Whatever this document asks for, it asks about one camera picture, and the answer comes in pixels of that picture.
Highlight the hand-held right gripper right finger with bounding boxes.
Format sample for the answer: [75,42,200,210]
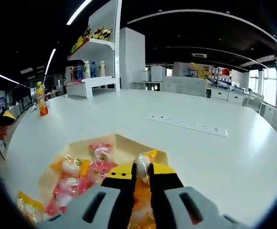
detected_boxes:
[149,161,251,229]

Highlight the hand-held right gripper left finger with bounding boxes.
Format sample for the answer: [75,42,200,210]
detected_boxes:
[37,161,137,229]

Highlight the cream hexagonal bowl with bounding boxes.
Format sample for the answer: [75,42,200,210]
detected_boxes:
[37,133,170,208]

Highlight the person's left hand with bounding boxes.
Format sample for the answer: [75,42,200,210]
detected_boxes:
[0,124,10,141]

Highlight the ceiling light strip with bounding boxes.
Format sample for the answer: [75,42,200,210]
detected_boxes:
[66,0,93,26]
[44,48,57,76]
[0,71,31,89]

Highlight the orange drink bottle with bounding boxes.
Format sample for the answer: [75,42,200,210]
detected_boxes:
[36,81,49,117]

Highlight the white table socket strip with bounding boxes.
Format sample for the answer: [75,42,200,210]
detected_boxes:
[144,114,228,138]

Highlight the white green drink bottle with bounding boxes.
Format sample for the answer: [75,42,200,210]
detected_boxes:
[83,61,91,79]

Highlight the white low cabinets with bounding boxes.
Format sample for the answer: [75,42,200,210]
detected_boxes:
[206,88,245,105]

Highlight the white desk dividers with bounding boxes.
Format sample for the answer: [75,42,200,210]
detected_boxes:
[161,76,207,97]

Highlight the white office chair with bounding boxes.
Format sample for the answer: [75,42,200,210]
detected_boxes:
[244,92,264,113]

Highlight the white desk with red edge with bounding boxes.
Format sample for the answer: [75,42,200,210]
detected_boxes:
[259,100,277,136]

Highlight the row of snack bags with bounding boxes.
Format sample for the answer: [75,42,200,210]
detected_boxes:
[71,25,113,54]

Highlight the white box cabinets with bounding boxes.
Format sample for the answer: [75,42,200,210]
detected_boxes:
[139,65,166,83]

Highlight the yellow crane model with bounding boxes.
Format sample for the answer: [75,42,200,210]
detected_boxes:
[190,62,212,81]

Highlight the shelf of white boxes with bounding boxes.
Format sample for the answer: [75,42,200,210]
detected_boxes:
[208,67,232,88]

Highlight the white display shelf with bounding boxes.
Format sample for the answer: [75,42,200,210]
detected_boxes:
[64,0,123,99]

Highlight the curved white ceiling band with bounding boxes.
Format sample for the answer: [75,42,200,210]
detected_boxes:
[126,9,277,48]

